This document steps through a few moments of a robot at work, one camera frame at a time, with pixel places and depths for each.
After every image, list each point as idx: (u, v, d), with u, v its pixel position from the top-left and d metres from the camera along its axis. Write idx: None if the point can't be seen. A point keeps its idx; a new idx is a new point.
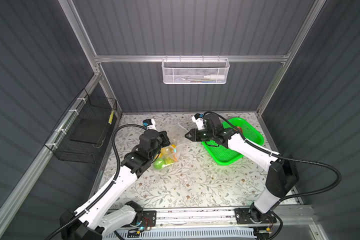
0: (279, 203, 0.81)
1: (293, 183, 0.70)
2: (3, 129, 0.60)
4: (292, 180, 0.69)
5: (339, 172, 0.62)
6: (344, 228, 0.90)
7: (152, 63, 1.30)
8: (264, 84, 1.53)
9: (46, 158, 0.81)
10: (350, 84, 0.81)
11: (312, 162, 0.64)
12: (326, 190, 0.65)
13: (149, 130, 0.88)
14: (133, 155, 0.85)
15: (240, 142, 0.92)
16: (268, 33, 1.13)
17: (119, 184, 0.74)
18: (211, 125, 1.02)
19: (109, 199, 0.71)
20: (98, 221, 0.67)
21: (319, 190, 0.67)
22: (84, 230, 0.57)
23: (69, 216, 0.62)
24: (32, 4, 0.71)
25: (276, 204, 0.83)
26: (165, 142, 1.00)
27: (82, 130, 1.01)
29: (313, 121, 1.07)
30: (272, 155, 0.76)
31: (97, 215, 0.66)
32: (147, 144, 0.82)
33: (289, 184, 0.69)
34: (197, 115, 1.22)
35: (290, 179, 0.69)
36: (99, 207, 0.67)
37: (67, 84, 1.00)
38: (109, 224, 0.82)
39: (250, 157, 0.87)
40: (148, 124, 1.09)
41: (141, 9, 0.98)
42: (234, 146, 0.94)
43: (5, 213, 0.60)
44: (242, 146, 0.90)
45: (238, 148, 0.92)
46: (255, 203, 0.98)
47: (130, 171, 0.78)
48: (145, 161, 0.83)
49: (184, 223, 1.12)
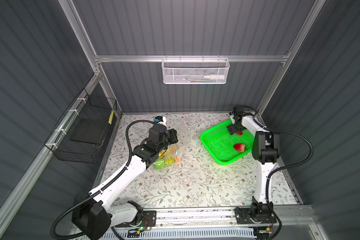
0: (269, 181, 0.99)
1: (272, 155, 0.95)
2: (2, 130, 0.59)
4: (273, 152, 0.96)
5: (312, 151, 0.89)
6: (344, 228, 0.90)
7: (152, 63, 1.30)
8: (265, 84, 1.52)
9: (46, 158, 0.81)
10: (351, 84, 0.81)
11: (299, 136, 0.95)
12: (300, 164, 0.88)
13: (157, 125, 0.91)
14: (142, 147, 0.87)
15: (249, 120, 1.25)
16: (269, 33, 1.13)
17: (130, 170, 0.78)
18: (234, 109, 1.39)
19: (121, 184, 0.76)
20: (110, 204, 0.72)
21: (298, 162, 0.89)
22: (99, 208, 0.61)
23: (83, 196, 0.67)
24: (32, 4, 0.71)
25: (267, 184, 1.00)
26: (173, 139, 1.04)
27: (82, 130, 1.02)
29: (313, 121, 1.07)
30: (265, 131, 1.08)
31: (110, 196, 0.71)
32: (156, 137, 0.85)
33: (267, 153, 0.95)
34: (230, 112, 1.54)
35: (271, 151, 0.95)
36: (112, 189, 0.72)
37: (67, 85, 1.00)
38: (116, 214, 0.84)
39: (251, 130, 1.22)
40: (158, 121, 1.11)
41: (141, 8, 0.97)
42: (243, 122, 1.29)
43: (4, 214, 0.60)
44: (250, 121, 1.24)
45: (246, 124, 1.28)
46: (255, 195, 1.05)
47: (141, 159, 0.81)
48: (154, 153, 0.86)
49: (184, 222, 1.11)
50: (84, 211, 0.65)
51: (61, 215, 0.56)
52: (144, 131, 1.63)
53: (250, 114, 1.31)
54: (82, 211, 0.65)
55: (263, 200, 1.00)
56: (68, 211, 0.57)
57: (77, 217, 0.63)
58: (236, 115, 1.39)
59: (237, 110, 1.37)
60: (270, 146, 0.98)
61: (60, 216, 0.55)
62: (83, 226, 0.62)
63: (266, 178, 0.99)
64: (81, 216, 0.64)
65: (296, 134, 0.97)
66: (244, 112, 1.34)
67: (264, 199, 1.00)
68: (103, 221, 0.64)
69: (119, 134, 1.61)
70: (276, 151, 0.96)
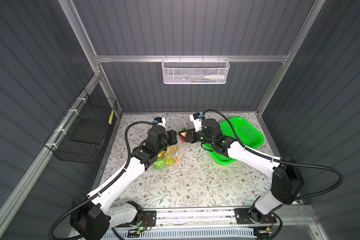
0: (281, 205, 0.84)
1: (299, 187, 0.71)
2: (2, 130, 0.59)
4: (298, 184, 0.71)
5: (340, 173, 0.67)
6: (344, 228, 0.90)
7: (152, 63, 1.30)
8: (265, 84, 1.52)
9: (46, 159, 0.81)
10: (351, 84, 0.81)
11: (316, 166, 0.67)
12: (326, 191, 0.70)
13: (157, 126, 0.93)
14: (141, 148, 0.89)
15: (239, 150, 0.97)
16: (268, 33, 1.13)
17: (129, 172, 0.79)
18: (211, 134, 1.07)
19: (120, 186, 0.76)
20: (109, 206, 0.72)
21: (321, 191, 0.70)
22: (98, 211, 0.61)
23: (83, 197, 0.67)
24: (32, 4, 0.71)
25: (278, 206, 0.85)
26: (172, 140, 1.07)
27: (82, 130, 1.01)
29: (313, 121, 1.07)
30: (274, 161, 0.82)
31: (109, 198, 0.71)
32: (155, 138, 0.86)
33: (295, 189, 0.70)
34: (196, 115, 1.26)
35: (296, 182, 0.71)
36: (111, 192, 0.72)
37: (67, 85, 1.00)
38: (115, 215, 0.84)
39: (250, 164, 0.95)
40: (158, 122, 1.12)
41: (142, 8, 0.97)
42: (234, 156, 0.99)
43: (5, 212, 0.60)
44: (243, 153, 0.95)
45: (237, 156, 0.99)
46: (255, 204, 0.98)
47: (140, 161, 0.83)
48: (152, 154, 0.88)
49: (184, 222, 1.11)
50: (83, 213, 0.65)
51: (57, 220, 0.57)
52: (144, 131, 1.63)
53: (232, 139, 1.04)
54: (80, 214, 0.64)
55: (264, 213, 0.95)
56: (66, 214, 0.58)
57: (76, 219, 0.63)
58: (219, 146, 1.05)
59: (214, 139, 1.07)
60: (293, 176, 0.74)
61: (58, 219, 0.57)
62: (82, 228, 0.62)
63: (278, 203, 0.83)
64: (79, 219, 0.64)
65: (318, 167, 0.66)
66: (226, 141, 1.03)
67: (265, 211, 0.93)
68: (101, 224, 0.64)
69: (119, 134, 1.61)
70: (300, 180, 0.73)
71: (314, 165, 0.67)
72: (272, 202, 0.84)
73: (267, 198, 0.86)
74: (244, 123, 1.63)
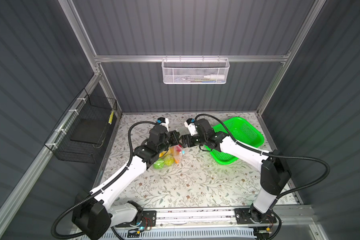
0: (277, 200, 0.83)
1: (286, 178, 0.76)
2: (2, 130, 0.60)
4: (285, 175, 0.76)
5: (327, 165, 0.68)
6: (344, 228, 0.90)
7: (152, 63, 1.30)
8: (265, 84, 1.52)
9: (46, 158, 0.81)
10: (351, 83, 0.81)
11: (303, 157, 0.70)
12: (315, 183, 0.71)
13: (158, 125, 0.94)
14: (143, 147, 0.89)
15: (231, 144, 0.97)
16: (268, 33, 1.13)
17: (131, 170, 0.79)
18: (202, 131, 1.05)
19: (122, 183, 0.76)
20: (111, 203, 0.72)
21: (310, 183, 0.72)
22: (100, 207, 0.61)
23: (84, 195, 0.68)
24: (31, 3, 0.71)
25: (273, 202, 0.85)
26: (174, 141, 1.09)
27: (82, 130, 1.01)
29: (313, 121, 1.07)
30: (263, 154, 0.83)
31: (111, 196, 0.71)
32: (156, 137, 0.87)
33: (283, 180, 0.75)
34: (189, 120, 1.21)
35: (284, 174, 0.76)
36: (114, 189, 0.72)
37: (67, 85, 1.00)
38: (116, 214, 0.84)
39: (243, 158, 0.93)
40: (161, 122, 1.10)
41: (142, 8, 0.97)
42: (226, 150, 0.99)
43: (5, 212, 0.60)
44: (235, 148, 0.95)
45: (231, 151, 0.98)
46: (254, 203, 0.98)
47: (142, 159, 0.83)
48: (154, 153, 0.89)
49: (184, 222, 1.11)
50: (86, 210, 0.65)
51: (59, 216, 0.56)
52: (144, 131, 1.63)
53: (224, 134, 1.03)
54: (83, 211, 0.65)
55: (263, 212, 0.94)
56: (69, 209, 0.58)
57: (78, 216, 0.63)
58: (211, 141, 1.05)
59: (205, 136, 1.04)
60: (280, 168, 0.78)
61: (61, 215, 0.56)
62: (84, 226, 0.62)
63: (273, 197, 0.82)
64: (81, 216, 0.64)
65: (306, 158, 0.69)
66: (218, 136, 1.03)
67: (264, 210, 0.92)
68: (103, 221, 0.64)
69: (119, 134, 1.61)
70: (288, 172, 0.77)
71: (303, 156, 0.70)
72: (267, 198, 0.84)
73: (261, 194, 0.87)
74: (244, 123, 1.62)
